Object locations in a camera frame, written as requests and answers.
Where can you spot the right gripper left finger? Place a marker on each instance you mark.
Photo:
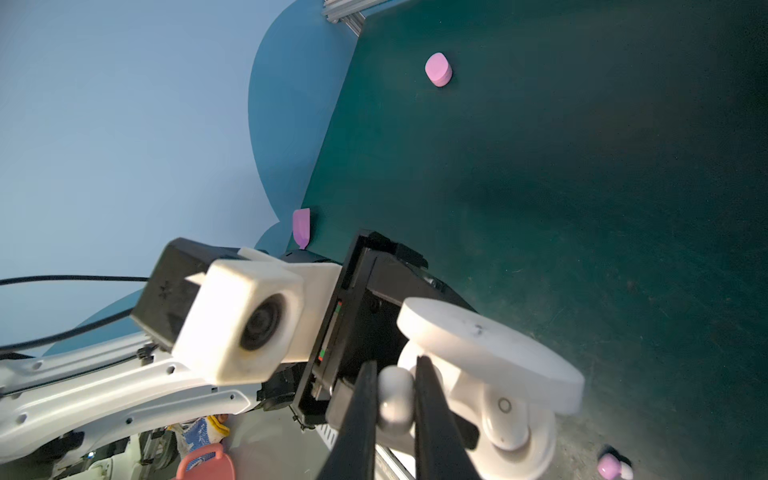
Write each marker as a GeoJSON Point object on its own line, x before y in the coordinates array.
{"type": "Point", "coordinates": [353, 454]}

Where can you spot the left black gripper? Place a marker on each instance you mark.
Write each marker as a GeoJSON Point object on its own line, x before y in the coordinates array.
{"type": "Point", "coordinates": [359, 322]}

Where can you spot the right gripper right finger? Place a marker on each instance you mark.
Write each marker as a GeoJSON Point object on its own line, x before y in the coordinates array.
{"type": "Point", "coordinates": [439, 452]}

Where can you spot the white earbud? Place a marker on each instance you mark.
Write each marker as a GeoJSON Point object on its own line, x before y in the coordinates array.
{"type": "Point", "coordinates": [396, 400]}

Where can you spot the white earbud charging case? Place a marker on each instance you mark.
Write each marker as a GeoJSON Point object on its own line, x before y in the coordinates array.
{"type": "Point", "coordinates": [504, 383]}

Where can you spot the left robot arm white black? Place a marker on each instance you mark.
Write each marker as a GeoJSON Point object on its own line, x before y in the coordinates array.
{"type": "Point", "coordinates": [46, 398]}

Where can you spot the purple earbud charging case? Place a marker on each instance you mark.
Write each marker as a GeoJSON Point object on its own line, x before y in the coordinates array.
{"type": "Point", "coordinates": [438, 70]}

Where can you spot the pink watering can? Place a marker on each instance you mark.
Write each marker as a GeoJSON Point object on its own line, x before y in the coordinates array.
{"type": "Point", "coordinates": [206, 463]}

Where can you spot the purple earbud right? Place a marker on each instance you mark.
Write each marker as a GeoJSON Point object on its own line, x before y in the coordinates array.
{"type": "Point", "coordinates": [611, 466]}

